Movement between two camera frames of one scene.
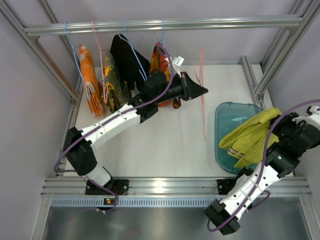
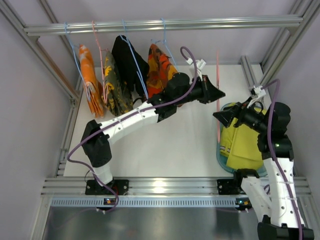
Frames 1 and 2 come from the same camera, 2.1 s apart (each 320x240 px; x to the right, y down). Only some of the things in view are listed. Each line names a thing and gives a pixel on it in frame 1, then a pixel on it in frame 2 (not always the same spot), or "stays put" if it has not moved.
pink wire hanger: x=200 y=82 -> x=217 y=102
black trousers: x=134 y=67 stays put
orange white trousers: x=93 y=88 stays put
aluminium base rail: x=168 y=186 stays put
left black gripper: x=186 y=88 -> x=205 y=89
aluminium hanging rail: x=166 y=26 stays put
